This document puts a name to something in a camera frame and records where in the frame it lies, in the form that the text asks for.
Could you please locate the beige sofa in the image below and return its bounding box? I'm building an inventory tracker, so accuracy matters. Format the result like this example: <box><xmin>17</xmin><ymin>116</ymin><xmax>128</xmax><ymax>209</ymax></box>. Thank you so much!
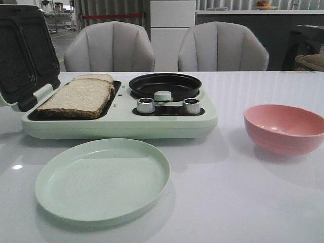
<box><xmin>295</xmin><ymin>54</ymin><xmax>323</xmax><ymax>72</ymax></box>

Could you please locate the fruit plate on counter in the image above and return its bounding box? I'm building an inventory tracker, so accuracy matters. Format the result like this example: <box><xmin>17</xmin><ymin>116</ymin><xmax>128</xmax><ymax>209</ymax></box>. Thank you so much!
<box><xmin>255</xmin><ymin>0</ymin><xmax>277</xmax><ymax>10</ymax></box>

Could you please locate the left grey upholstered chair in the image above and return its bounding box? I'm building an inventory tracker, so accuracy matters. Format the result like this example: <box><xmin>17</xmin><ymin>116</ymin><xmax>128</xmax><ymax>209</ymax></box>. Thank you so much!
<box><xmin>64</xmin><ymin>21</ymin><xmax>155</xmax><ymax>72</ymax></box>

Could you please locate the pink plastic bowl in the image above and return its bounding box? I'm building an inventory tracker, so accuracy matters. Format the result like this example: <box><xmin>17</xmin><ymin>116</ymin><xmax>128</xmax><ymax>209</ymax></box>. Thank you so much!
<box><xmin>244</xmin><ymin>104</ymin><xmax>323</xmax><ymax>156</ymax></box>

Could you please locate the black round frying pan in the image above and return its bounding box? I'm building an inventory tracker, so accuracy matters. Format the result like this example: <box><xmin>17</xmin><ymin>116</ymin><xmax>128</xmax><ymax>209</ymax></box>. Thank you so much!
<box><xmin>129</xmin><ymin>73</ymin><xmax>201</xmax><ymax>102</ymax></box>

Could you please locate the white refrigerator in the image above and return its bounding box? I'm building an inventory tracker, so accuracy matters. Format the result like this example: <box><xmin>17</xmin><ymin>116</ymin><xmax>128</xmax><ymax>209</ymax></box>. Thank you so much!
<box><xmin>150</xmin><ymin>1</ymin><xmax>196</xmax><ymax>72</ymax></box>

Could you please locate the silver control knob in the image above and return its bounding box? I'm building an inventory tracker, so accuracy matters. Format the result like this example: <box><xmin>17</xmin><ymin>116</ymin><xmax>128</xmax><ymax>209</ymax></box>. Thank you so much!
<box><xmin>137</xmin><ymin>97</ymin><xmax>155</xmax><ymax>114</ymax></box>
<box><xmin>182</xmin><ymin>98</ymin><xmax>200</xmax><ymax>115</ymax></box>

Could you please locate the white bread slice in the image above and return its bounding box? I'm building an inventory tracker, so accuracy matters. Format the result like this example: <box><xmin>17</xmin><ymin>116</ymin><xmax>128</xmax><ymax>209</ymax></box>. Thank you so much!
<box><xmin>73</xmin><ymin>73</ymin><xmax>113</xmax><ymax>84</ymax></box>
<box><xmin>37</xmin><ymin>78</ymin><xmax>115</xmax><ymax>119</ymax></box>

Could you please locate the dark grey kitchen counter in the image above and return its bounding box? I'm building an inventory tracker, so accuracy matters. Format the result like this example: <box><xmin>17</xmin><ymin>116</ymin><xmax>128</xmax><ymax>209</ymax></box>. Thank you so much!
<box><xmin>195</xmin><ymin>10</ymin><xmax>323</xmax><ymax>71</ymax></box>

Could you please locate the right silver control knob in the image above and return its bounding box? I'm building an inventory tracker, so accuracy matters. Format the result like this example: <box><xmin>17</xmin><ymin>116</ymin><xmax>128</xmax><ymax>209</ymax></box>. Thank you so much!
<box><xmin>182</xmin><ymin>98</ymin><xmax>200</xmax><ymax>115</ymax></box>

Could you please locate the left silver control knob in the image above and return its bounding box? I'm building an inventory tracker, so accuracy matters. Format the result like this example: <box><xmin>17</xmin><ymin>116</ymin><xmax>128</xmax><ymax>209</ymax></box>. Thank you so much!
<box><xmin>137</xmin><ymin>97</ymin><xmax>155</xmax><ymax>114</ymax></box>

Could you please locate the grey upholstered chair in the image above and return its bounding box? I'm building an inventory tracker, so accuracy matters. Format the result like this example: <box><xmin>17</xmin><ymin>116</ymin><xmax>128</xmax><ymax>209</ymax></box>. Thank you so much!
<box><xmin>178</xmin><ymin>21</ymin><xmax>269</xmax><ymax>72</ymax></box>
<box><xmin>64</xmin><ymin>21</ymin><xmax>155</xmax><ymax>72</ymax></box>

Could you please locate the mint green breakfast maker base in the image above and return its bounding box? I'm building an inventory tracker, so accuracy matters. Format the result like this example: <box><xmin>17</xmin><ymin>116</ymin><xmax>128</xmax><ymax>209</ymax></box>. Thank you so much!
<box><xmin>22</xmin><ymin>80</ymin><xmax>218</xmax><ymax>139</ymax></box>

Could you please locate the right grey upholstered chair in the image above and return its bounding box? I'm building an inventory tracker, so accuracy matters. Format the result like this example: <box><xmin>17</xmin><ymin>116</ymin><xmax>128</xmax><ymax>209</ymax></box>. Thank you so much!
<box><xmin>178</xmin><ymin>21</ymin><xmax>269</xmax><ymax>72</ymax></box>

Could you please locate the mint green round plate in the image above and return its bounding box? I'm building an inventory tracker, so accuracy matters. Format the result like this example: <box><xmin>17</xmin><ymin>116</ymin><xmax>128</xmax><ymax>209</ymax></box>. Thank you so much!
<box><xmin>35</xmin><ymin>138</ymin><xmax>170</xmax><ymax>227</ymax></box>

